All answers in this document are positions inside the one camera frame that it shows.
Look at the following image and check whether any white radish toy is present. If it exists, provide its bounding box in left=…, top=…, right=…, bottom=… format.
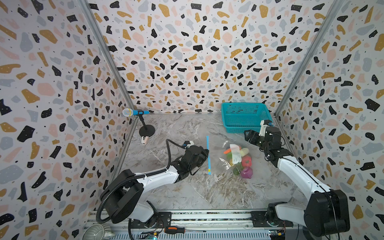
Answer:
left=240, top=148, right=250, bottom=157

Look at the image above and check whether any clear zip top bag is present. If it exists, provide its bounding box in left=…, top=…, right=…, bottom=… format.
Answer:
left=206, top=136, right=253, bottom=178

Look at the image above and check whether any dark eggplant toy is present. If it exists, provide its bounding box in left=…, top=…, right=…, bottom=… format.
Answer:
left=233, top=164, right=243, bottom=176

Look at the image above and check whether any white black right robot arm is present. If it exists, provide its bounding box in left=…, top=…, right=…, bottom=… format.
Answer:
left=244, top=123, right=351, bottom=239

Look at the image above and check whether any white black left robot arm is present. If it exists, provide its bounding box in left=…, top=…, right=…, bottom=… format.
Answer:
left=96, top=145, right=209, bottom=228

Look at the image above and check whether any teal plastic basket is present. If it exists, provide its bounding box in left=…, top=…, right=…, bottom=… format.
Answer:
left=221, top=103, right=273, bottom=134

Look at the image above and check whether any pink white small device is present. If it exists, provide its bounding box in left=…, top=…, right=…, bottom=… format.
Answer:
left=141, top=136, right=149, bottom=146

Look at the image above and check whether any black microphone stand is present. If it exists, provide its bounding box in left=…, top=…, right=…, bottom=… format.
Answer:
left=137, top=110, right=156, bottom=138

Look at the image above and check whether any blue microphone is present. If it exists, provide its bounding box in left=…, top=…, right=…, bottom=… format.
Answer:
left=123, top=108, right=150, bottom=117

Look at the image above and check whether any grey tape roll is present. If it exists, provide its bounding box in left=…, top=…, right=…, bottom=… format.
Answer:
left=302, top=226, right=330, bottom=240

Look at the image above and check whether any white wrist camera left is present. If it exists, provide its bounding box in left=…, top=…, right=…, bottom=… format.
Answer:
left=183, top=141, right=194, bottom=148

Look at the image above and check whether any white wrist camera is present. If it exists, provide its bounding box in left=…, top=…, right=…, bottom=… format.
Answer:
left=259, top=120, right=272, bottom=137
left=183, top=141, right=194, bottom=148

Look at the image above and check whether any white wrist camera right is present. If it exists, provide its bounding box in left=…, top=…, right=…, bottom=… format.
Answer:
left=259, top=120, right=272, bottom=137

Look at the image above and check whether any black corrugated cable hose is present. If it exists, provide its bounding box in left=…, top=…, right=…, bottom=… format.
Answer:
left=95, top=138, right=187, bottom=224

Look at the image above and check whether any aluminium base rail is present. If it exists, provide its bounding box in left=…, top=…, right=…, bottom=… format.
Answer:
left=83, top=208, right=343, bottom=240

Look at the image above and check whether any orange handle screwdriver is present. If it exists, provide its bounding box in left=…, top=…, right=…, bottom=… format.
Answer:
left=164, top=226, right=207, bottom=235

